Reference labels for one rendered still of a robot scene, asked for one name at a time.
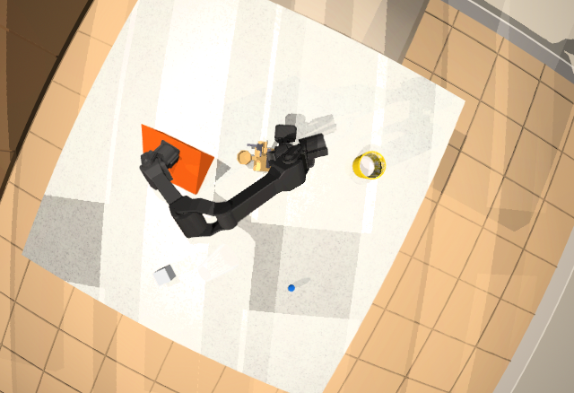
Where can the yellow cup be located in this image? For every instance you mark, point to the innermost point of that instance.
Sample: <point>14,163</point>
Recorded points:
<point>369,165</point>

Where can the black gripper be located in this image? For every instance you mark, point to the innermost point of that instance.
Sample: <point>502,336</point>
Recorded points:
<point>285,133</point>

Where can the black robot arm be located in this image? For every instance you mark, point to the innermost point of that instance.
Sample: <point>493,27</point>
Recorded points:
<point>289,167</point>

